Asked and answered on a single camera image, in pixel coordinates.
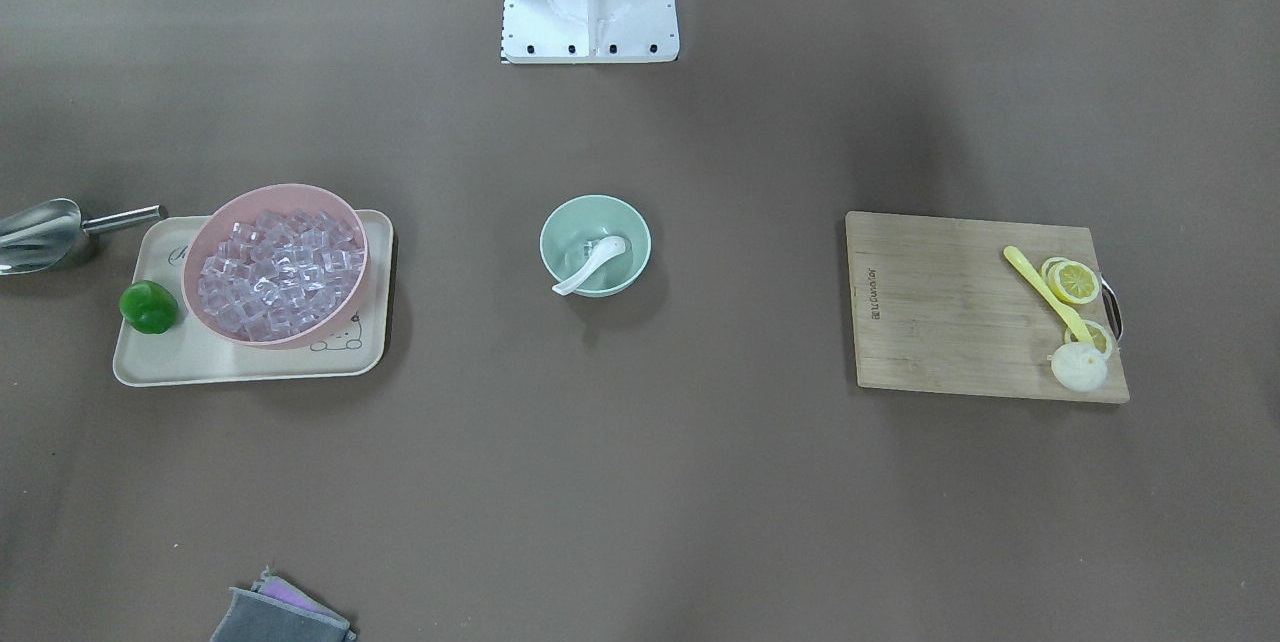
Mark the white ceramic spoon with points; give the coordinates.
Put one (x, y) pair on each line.
(608, 249)

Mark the mint green bowl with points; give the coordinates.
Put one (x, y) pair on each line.
(597, 216)

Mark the pink bowl of ice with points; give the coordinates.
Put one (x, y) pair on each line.
(279, 267)

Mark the yellow plastic spoon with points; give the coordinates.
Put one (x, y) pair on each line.
(1069, 316)

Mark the metal ice scoop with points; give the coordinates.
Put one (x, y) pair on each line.
(57, 235)

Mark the bamboo cutting board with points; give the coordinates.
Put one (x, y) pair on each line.
(937, 308)

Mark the beige plastic tray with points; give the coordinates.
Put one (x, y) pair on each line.
(190, 354)

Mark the green lime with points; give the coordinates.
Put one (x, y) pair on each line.
(149, 308)

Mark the grey folded cloth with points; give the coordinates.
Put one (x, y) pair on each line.
(275, 609)

